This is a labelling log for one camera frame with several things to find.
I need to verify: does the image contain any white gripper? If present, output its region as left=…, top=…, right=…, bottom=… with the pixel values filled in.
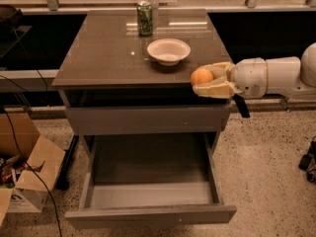
left=193, top=58, right=268, bottom=99

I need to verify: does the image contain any orange fruit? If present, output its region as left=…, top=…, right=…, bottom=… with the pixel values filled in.
left=191, top=68, right=213, bottom=86

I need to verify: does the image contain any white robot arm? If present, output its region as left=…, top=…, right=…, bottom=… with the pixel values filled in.
left=191, top=43, right=316, bottom=100

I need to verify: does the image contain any grey drawer cabinet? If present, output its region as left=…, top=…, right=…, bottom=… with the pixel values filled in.
left=59, top=10, right=228, bottom=151

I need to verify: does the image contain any closed grey top drawer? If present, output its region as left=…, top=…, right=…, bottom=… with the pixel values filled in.
left=65, top=105, right=230, bottom=135

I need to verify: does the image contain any open grey middle drawer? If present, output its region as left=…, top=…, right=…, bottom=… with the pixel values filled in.
left=65, top=132, right=236, bottom=229

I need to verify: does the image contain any black cabinet leg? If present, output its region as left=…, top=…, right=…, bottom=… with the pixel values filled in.
left=233, top=95, right=250, bottom=119

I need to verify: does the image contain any white bowl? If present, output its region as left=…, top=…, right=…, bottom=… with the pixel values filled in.
left=147, top=39, right=191, bottom=66

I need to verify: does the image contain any green soda can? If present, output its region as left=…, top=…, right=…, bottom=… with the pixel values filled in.
left=136, top=1, right=153, bottom=36

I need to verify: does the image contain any black power adapter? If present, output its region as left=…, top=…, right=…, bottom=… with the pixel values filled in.
left=298, top=154, right=311, bottom=171

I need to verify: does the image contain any open cardboard box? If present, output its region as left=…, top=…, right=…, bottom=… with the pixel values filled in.
left=0, top=114, right=65, bottom=223

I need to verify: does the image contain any metal window railing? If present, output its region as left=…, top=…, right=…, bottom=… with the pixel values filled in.
left=0, top=63, right=316, bottom=111

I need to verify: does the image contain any black cable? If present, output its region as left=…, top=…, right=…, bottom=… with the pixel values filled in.
left=0, top=74, right=63, bottom=237

